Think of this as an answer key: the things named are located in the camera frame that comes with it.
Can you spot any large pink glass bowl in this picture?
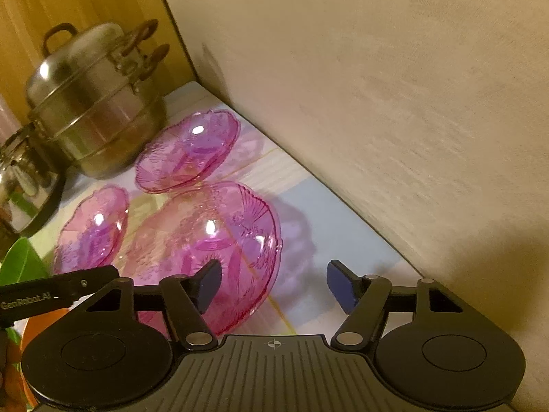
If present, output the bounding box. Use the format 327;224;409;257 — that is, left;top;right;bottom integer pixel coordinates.
120;181;283;336

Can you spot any person's hand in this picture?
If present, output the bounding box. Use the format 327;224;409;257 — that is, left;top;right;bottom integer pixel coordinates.
1;330;27;412

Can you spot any orange plastic item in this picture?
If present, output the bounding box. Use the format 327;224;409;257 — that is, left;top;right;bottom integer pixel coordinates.
20;308;69;410

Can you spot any black GenRobot gripper bar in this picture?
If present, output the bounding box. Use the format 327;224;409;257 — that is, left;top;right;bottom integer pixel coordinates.
0;265;119;329

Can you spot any small pink bowl left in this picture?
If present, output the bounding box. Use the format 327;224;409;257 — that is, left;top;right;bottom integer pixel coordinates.
52;184;129;274

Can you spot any small pink bowl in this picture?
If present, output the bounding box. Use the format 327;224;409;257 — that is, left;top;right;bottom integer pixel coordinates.
52;184;129;274
135;110;240;194

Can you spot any green plastic item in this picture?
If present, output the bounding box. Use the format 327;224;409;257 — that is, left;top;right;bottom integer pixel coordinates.
0;236;49;346

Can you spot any shiny steel kettle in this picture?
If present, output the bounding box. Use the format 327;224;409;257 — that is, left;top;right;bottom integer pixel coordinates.
1;124;66;237

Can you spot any small pink bowl far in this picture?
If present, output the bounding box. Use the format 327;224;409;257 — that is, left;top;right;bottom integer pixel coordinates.
135;110;240;194

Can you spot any stainless steel steamer pot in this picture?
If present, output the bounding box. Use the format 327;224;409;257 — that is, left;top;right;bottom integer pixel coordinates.
26;19;170;179

